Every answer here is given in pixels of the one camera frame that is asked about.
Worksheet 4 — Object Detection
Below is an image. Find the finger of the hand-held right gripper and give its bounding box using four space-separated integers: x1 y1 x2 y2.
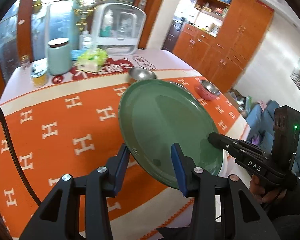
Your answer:
207 132 272 162

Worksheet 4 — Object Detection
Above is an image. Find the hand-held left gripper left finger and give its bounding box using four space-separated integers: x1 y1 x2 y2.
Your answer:
19 144 130 240

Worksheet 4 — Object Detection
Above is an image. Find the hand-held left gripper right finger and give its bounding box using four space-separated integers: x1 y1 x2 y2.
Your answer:
171 143 274 240

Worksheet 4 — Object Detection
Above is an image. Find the pink steel-lined bowl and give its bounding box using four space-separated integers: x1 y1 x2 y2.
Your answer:
195 79 221 101

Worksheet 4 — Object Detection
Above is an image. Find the green plate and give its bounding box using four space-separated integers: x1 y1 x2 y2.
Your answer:
118 79 224 190

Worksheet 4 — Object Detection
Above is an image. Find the large steel bowl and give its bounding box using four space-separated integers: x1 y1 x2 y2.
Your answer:
169 81 193 95

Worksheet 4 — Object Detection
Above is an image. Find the small steel bowl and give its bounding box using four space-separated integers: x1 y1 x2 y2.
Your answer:
128 67 157 84

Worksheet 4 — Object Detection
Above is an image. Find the person's right forearm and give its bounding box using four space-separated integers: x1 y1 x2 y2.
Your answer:
262 177 300 240

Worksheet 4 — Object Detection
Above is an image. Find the person's right hand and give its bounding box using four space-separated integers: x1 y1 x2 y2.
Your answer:
249 172 288 204

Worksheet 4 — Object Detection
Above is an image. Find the blue sofa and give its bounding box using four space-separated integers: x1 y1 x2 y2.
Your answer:
246 100 300 180

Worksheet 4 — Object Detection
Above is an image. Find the cardboard box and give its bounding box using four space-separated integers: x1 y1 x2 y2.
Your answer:
225 90 244 107

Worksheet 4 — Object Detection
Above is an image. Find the person's black clothing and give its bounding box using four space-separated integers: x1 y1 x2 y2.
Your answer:
156 226 194 240

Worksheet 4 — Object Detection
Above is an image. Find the orange patterned table blanket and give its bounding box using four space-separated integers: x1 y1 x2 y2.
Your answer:
0 76 250 240

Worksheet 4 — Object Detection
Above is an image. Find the orange wooden cabinet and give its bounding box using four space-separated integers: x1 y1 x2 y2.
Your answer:
172 0 275 93

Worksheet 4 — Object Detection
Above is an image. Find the green tissue pack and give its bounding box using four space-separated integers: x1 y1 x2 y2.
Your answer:
77 48 108 72

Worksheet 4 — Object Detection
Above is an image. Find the dark wooden entry door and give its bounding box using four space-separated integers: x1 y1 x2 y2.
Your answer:
162 17 184 53

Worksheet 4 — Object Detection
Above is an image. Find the yellow jar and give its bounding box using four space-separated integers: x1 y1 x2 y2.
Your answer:
31 64 48 88

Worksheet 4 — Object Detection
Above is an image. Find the blue packet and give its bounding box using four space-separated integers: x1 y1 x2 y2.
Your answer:
70 49 84 61

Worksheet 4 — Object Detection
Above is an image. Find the white bottle steriliser cabinet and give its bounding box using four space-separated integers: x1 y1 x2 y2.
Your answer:
91 3 147 55

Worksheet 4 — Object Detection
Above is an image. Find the mint green canister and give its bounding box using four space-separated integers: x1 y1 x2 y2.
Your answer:
48 38 72 75

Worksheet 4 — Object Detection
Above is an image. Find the white bottle green label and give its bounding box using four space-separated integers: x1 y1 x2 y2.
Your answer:
81 37 93 50

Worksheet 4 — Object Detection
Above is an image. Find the small glass jar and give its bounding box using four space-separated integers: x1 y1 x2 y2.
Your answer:
20 55 30 70

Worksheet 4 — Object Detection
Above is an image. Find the glass sliding door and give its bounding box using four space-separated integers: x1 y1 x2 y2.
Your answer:
0 0 170 63

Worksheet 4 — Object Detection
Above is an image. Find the black braided cable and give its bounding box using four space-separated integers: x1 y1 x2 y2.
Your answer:
0 96 40 205

